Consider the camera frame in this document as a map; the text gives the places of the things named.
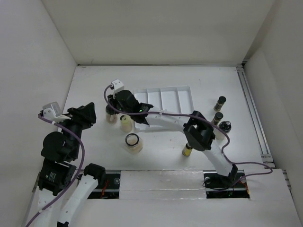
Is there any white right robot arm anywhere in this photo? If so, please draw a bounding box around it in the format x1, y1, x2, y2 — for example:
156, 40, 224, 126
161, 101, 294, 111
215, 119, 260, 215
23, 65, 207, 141
104, 90, 238, 189

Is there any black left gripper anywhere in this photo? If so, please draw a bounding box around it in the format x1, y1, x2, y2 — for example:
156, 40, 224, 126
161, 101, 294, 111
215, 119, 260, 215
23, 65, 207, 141
57, 101, 96, 157

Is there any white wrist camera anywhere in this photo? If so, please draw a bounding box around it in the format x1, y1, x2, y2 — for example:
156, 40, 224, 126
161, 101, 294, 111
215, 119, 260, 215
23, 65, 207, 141
110, 79, 125, 96
41, 102, 62, 121

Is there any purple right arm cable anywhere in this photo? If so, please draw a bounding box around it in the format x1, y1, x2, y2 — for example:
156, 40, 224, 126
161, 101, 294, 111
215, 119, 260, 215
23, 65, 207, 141
104, 84, 274, 185

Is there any yellow-label brown sauce bottle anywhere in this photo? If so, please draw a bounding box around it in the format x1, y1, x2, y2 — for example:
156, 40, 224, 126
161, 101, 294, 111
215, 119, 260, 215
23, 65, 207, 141
182, 143, 193, 157

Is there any black-capped round bottle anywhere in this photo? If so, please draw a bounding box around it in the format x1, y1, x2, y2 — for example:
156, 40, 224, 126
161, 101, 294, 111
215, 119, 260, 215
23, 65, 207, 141
214, 121, 232, 140
106, 105, 117, 124

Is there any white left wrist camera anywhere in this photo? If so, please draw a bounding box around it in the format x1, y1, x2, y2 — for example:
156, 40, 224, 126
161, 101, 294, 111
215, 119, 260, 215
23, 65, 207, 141
41, 102, 62, 121

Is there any white divided organizer tray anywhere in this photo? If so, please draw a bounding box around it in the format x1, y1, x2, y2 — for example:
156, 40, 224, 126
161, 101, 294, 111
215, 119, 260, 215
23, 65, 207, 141
134, 86, 194, 114

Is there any aluminium frame rail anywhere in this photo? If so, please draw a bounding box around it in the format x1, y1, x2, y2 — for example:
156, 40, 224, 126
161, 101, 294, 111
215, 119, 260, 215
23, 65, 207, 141
235, 61, 293, 190

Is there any yellow-lid rice jar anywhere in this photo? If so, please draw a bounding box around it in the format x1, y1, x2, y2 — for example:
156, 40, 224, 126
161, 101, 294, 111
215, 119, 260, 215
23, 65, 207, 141
120, 115, 133, 133

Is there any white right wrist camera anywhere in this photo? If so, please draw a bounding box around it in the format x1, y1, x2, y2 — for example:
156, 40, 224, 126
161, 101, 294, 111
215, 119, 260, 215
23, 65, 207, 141
110, 79, 125, 96

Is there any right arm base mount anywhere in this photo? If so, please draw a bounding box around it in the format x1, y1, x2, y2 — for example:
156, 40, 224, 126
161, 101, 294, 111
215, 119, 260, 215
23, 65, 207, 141
203, 171, 250, 199

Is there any black-lid spice shaker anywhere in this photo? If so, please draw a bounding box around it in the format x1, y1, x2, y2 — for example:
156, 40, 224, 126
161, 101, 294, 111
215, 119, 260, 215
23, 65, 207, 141
214, 96, 226, 112
211, 112, 223, 125

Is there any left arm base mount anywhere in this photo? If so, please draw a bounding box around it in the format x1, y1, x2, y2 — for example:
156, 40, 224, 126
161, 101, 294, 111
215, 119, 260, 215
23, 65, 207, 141
88, 172, 121, 200

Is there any glass rice jar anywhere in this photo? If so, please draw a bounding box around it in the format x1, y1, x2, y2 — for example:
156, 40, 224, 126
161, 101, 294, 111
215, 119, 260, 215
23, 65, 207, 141
123, 133, 143, 155

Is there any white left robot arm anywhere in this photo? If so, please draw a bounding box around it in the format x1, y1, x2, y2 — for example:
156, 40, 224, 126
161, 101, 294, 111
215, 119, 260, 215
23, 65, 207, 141
27, 102, 106, 227

